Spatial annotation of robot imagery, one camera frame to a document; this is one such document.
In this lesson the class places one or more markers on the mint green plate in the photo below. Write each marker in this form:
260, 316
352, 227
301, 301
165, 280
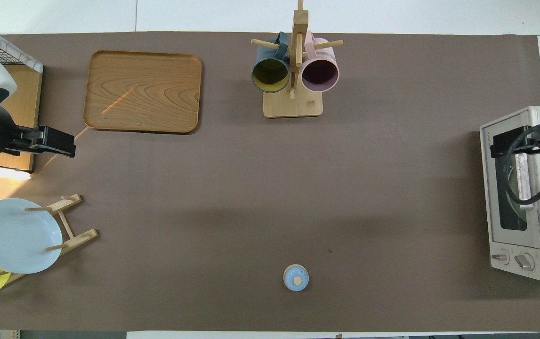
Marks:
514, 207

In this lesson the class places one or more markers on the brown table mat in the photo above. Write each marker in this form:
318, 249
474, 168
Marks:
251, 188

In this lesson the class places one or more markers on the pink mug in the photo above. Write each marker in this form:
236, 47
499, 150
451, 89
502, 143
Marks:
320, 73

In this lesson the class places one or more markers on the glass oven door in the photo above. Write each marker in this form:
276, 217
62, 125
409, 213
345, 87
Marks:
488, 188

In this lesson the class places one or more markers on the wooden plate rack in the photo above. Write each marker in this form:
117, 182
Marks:
79, 238

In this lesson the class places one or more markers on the wooden serving tray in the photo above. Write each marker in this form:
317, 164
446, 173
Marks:
142, 92

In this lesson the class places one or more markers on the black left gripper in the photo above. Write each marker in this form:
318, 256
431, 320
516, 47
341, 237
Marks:
53, 141

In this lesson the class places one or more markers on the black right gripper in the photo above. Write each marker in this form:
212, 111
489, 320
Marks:
533, 141

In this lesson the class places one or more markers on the dark teal mug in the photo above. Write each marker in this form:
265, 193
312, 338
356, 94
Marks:
270, 75

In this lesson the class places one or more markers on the silver oven knob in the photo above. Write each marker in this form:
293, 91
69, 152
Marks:
500, 257
525, 262

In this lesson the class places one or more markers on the wooden mug tree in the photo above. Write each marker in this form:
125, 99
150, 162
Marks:
293, 106

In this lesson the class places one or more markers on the light blue plate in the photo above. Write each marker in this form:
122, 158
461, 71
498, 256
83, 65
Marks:
15, 235

